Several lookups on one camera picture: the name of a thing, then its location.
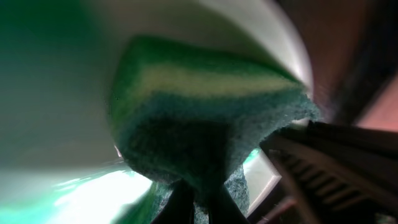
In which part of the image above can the mint green plate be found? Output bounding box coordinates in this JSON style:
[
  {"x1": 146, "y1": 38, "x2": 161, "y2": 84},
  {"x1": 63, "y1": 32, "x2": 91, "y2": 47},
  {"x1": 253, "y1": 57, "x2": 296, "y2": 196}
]
[{"x1": 1, "y1": 1, "x2": 314, "y2": 223}]

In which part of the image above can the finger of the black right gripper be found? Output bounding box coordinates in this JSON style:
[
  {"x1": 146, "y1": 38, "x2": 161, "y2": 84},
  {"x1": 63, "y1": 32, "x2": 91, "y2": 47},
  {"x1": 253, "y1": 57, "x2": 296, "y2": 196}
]
[{"x1": 249, "y1": 122, "x2": 397, "y2": 224}]

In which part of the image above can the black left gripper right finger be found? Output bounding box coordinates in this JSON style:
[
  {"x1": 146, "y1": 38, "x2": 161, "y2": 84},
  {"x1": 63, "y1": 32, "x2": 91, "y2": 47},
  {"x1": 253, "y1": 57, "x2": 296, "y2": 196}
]
[{"x1": 208, "y1": 185, "x2": 249, "y2": 224}]

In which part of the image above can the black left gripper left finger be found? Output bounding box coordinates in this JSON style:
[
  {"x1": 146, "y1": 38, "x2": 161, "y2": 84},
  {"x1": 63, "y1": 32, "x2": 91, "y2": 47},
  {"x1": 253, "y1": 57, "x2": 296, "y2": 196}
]
[{"x1": 151, "y1": 180, "x2": 195, "y2": 224}]

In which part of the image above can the round black serving tray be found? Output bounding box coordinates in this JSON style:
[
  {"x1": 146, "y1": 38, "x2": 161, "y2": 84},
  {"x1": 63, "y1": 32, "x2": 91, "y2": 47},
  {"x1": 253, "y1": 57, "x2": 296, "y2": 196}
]
[{"x1": 279, "y1": 0, "x2": 397, "y2": 125}]

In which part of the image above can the green scrubbing sponge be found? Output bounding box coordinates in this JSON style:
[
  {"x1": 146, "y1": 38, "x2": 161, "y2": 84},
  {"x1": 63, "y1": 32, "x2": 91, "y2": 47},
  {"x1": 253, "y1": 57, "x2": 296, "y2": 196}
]
[{"x1": 109, "y1": 35, "x2": 320, "y2": 223}]

